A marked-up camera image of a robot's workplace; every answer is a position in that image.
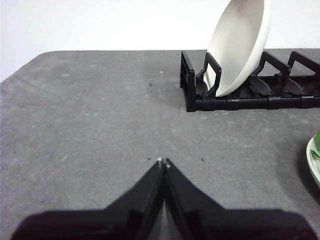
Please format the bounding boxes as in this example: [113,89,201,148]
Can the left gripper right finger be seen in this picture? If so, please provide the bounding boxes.
[165,158,320,240]

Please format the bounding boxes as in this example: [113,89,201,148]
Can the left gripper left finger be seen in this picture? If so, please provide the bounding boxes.
[9,159,166,240]

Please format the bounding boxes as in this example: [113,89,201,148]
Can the green plate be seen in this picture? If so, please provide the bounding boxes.
[306,136,320,188]

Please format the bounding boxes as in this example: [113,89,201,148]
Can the orange carrot with green leaves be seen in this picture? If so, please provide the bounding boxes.
[309,129,320,159]

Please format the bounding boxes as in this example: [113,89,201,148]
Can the black plate rack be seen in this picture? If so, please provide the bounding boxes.
[179,49,320,113]

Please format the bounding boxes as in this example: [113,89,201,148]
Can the cream white plate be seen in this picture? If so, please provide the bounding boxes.
[203,0,273,98]

